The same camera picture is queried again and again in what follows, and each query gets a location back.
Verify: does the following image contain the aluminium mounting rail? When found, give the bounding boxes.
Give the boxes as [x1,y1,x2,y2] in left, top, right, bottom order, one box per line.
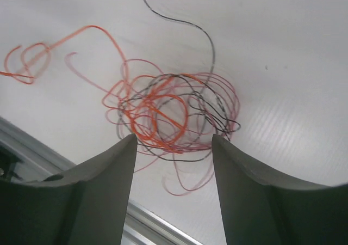
[1,119,197,244]

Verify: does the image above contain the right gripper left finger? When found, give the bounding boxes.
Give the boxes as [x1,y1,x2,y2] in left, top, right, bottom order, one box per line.
[1,134,137,244]

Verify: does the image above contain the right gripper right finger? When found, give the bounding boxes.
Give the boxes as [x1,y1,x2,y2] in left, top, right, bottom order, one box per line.
[212,134,347,244]

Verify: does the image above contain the black wire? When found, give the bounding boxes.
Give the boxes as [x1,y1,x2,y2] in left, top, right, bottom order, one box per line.
[116,0,241,163]

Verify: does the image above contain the orange wire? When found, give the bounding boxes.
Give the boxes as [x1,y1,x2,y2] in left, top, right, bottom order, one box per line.
[0,25,190,155]

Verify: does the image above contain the red wire bundle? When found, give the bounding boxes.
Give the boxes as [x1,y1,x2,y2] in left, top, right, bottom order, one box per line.
[65,51,241,197]

